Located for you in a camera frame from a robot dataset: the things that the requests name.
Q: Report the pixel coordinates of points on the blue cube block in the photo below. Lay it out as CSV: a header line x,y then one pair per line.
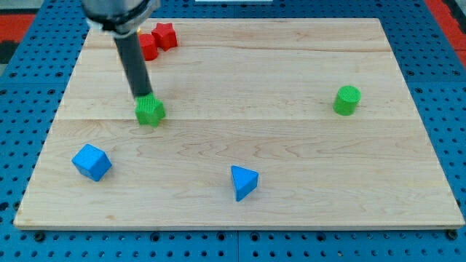
x,y
91,162

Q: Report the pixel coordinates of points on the green cylinder block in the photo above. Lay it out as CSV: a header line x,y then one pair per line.
x,y
346,100

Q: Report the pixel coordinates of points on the blue triangle block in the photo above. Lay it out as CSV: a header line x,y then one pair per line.
x,y
244,181

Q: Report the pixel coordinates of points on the red star block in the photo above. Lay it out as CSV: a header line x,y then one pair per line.
x,y
165,36

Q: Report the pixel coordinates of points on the red cylinder block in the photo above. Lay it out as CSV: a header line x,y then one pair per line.
x,y
148,46

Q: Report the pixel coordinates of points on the green star block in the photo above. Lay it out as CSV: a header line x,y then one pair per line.
x,y
149,110

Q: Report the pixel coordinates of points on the light wooden board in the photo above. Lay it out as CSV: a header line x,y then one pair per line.
x,y
254,93

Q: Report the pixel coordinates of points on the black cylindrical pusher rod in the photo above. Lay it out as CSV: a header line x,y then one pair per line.
x,y
131,56

